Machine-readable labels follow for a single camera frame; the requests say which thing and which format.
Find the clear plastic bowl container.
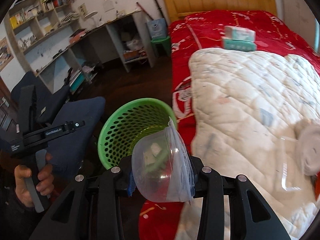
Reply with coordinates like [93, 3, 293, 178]
[131, 119, 195, 203]

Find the green mesh trash basket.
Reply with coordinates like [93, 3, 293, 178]
[98, 98, 177, 170]

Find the person's left hand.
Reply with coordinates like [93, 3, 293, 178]
[14, 153, 54, 208]

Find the dark blue chair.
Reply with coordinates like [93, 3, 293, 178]
[11, 72, 105, 179]

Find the red bed cover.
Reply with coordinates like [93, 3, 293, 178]
[138, 9, 320, 240]

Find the white quilted blanket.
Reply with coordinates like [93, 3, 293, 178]
[188, 48, 319, 239]

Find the white desk shelf unit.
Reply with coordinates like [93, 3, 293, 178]
[1, 0, 156, 92]

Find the teal tissue pack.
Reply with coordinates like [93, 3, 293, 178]
[222, 37, 257, 52]

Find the green plastic stool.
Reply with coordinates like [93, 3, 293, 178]
[151, 36, 171, 57]

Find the white tissue pack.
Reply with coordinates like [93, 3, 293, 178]
[225, 25, 255, 42]

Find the blue paper bag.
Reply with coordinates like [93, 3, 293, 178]
[146, 18, 167, 40]

